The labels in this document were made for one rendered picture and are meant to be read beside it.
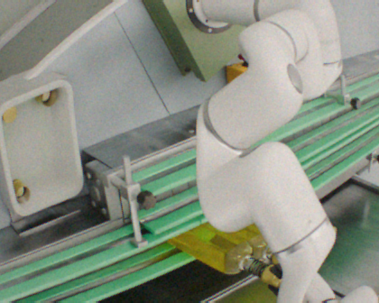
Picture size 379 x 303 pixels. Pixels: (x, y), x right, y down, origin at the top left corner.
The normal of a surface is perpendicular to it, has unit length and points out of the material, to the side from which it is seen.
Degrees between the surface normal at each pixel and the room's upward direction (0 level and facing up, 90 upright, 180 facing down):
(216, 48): 2
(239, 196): 81
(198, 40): 2
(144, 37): 0
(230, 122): 75
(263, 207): 70
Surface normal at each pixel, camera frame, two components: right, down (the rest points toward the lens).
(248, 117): -0.48, 0.54
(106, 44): 0.63, 0.28
